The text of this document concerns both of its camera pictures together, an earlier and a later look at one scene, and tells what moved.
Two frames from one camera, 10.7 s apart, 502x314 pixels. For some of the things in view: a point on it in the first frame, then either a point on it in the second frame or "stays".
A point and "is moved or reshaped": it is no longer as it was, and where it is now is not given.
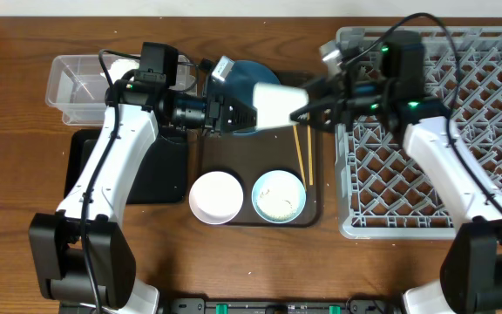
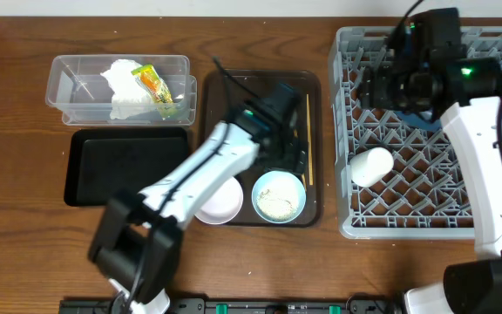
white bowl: x=215 y=197 stays
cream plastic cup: x=274 y=103 is moved or reshaped
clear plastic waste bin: x=78 y=87 stays
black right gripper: x=336 y=112 -> x=374 y=84
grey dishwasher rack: x=480 y=77 stays
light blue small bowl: x=279 y=196 stays
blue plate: x=238 y=86 is moved or reshaped
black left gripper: x=214 y=101 -> x=297 y=162
